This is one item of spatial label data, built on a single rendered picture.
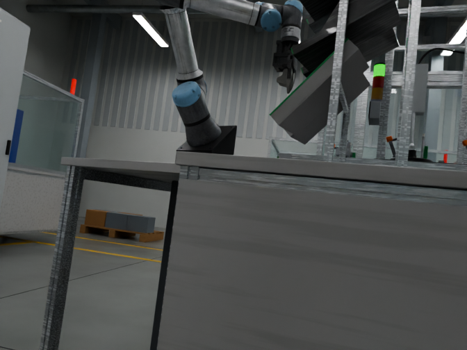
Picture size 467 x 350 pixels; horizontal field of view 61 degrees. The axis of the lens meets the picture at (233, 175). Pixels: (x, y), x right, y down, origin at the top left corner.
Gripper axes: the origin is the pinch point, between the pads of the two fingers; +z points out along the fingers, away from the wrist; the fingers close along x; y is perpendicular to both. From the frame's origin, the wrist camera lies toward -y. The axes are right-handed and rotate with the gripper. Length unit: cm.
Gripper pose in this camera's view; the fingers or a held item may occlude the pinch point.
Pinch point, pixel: (290, 89)
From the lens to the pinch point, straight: 158.6
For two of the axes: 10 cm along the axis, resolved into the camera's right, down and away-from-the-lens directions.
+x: -3.5, -1.2, -9.3
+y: -9.3, -0.8, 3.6
